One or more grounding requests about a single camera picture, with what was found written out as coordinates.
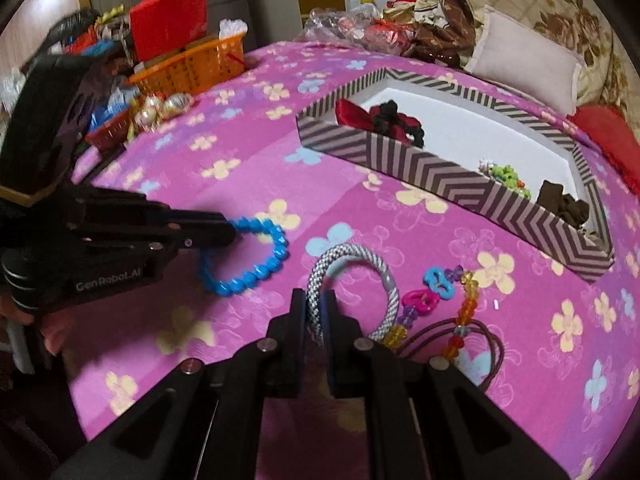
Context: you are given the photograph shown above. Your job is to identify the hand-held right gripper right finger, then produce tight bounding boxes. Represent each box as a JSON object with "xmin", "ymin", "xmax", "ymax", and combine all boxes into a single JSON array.
[{"xmin": 322, "ymin": 290, "xmax": 571, "ymax": 480}]

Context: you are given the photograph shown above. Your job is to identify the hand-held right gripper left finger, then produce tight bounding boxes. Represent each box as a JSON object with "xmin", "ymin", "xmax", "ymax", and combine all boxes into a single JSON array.
[{"xmin": 50, "ymin": 287, "xmax": 308, "ymax": 480}]

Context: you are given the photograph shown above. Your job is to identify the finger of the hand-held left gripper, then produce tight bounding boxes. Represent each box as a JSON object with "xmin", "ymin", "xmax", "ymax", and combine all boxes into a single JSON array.
[
  {"xmin": 70, "ymin": 187, "xmax": 237, "ymax": 238},
  {"xmin": 77, "ymin": 230, "xmax": 237, "ymax": 262}
]

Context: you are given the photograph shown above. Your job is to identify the blue bead bracelet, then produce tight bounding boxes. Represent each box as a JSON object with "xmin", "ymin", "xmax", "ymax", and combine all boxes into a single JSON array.
[{"xmin": 200, "ymin": 216, "xmax": 291, "ymax": 298}]

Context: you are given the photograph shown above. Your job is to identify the silver woven bracelet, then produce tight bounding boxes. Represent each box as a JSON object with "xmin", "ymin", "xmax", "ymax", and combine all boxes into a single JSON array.
[{"xmin": 305, "ymin": 242, "xmax": 401, "ymax": 346}]

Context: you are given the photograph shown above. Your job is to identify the striped cardboard box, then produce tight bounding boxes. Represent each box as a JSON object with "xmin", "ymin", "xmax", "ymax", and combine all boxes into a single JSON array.
[{"xmin": 296, "ymin": 66, "xmax": 616, "ymax": 285}]

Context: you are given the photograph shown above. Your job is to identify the red bow scrunchie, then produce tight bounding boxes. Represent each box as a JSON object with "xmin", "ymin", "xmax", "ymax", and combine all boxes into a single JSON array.
[{"xmin": 334, "ymin": 99, "xmax": 426, "ymax": 148}]

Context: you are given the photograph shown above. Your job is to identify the black scrunchie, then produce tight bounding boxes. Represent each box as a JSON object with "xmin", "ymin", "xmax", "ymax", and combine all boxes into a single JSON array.
[{"xmin": 369, "ymin": 100, "xmax": 426, "ymax": 148}]

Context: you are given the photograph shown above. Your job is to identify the multicolour flower bead bracelet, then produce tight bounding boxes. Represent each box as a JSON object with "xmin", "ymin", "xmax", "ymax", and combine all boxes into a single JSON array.
[{"xmin": 477, "ymin": 159, "xmax": 533, "ymax": 201}]

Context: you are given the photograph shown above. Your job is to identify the brown scrunchie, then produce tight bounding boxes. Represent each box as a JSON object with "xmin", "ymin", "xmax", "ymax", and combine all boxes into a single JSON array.
[{"xmin": 535, "ymin": 180, "xmax": 593, "ymax": 233}]

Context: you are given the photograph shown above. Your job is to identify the person's left hand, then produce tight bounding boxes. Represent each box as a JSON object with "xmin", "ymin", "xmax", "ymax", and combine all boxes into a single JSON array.
[{"xmin": 0, "ymin": 295, "xmax": 66, "ymax": 361}]

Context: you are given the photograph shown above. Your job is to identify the small red basket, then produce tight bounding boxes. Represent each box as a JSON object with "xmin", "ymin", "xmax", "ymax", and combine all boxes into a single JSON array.
[{"xmin": 85, "ymin": 107, "xmax": 136, "ymax": 153}]

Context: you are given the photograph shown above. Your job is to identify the blue plastic wrapper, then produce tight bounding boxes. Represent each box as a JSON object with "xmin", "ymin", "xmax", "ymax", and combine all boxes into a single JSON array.
[{"xmin": 87, "ymin": 87, "xmax": 141, "ymax": 133}]

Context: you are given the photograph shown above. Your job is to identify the gold round ornaments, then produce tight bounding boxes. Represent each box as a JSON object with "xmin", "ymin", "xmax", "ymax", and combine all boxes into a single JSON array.
[{"xmin": 131, "ymin": 92, "xmax": 196, "ymax": 133}]

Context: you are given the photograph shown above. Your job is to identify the orange plastic basket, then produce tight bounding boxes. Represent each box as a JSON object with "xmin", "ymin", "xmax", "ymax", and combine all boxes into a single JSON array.
[{"xmin": 127, "ymin": 30, "xmax": 248, "ymax": 98}]

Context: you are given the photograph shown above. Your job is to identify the red paper bag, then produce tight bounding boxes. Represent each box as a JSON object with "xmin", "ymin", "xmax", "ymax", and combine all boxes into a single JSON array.
[{"xmin": 129, "ymin": 0, "xmax": 208, "ymax": 63}]

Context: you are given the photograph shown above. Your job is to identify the grey refrigerator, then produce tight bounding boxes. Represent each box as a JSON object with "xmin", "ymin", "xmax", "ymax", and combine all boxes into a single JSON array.
[{"xmin": 135, "ymin": 0, "xmax": 301, "ymax": 51}]

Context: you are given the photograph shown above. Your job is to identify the clear plastic bags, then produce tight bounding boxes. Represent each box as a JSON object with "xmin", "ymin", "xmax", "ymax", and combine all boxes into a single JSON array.
[{"xmin": 295, "ymin": 2, "xmax": 406, "ymax": 53}]

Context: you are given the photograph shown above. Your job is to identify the brown floral blanket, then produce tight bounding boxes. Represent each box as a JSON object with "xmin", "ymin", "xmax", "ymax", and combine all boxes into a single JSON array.
[{"xmin": 400, "ymin": 0, "xmax": 486, "ymax": 68}]

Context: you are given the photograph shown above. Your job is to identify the white pillow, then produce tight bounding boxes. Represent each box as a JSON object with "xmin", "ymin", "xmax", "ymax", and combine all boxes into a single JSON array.
[{"xmin": 465, "ymin": 5, "xmax": 586, "ymax": 116}]

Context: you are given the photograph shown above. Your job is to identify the red ruffled pillow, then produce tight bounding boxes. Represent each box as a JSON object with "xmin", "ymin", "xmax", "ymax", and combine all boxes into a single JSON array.
[{"xmin": 567, "ymin": 105, "xmax": 640, "ymax": 188}]

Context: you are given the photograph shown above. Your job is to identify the cream floral quilt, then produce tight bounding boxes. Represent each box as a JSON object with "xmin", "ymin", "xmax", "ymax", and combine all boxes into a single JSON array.
[{"xmin": 470, "ymin": 0, "xmax": 631, "ymax": 111}]

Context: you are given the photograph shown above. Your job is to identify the colourful plastic chain bracelet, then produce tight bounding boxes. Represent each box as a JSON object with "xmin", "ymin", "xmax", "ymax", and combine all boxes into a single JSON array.
[{"xmin": 385, "ymin": 266, "xmax": 481, "ymax": 361}]

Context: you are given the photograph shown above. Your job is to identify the brown elastic hair tie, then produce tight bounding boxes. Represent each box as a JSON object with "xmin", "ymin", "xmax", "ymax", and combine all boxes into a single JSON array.
[{"xmin": 400, "ymin": 317, "xmax": 506, "ymax": 393}]

